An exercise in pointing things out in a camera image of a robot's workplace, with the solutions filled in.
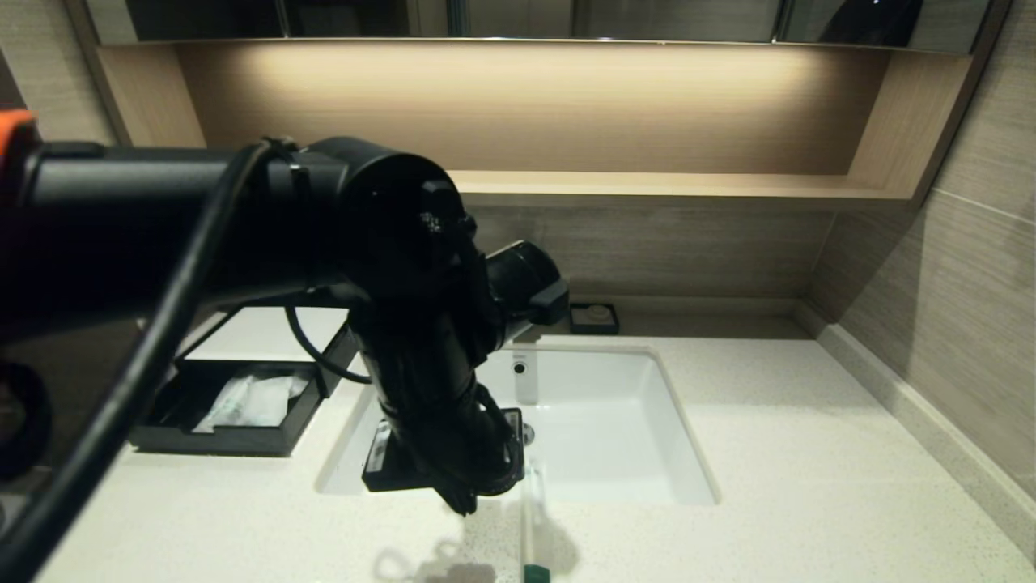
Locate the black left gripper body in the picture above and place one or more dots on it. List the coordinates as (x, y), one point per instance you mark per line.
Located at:
(453, 453)

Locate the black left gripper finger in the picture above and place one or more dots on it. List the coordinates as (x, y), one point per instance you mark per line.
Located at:
(453, 498)
(471, 502)

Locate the white shower cap packet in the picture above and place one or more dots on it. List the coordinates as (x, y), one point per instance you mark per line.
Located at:
(279, 397)

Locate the black plastic tray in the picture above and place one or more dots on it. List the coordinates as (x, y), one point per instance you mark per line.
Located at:
(243, 444)

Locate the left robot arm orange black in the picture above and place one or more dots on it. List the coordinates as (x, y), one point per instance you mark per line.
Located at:
(388, 243)

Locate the white panel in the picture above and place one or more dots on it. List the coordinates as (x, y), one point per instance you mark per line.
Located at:
(259, 336)

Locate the long packet with green end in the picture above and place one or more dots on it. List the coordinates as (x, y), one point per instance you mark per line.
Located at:
(534, 534)

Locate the chrome sink drain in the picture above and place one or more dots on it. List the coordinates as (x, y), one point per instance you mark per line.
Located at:
(528, 434)

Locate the white sink basin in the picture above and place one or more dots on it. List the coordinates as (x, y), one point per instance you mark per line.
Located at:
(615, 421)

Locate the black soap dish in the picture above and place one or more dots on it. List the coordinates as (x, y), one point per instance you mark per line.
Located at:
(573, 321)

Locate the round soap bar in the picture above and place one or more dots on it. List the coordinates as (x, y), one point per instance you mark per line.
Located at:
(599, 313)

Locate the mirror cabinet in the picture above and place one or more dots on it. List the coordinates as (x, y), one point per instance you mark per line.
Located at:
(364, 20)

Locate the wooden wall shelf niche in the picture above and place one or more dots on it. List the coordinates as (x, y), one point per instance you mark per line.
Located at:
(688, 186)

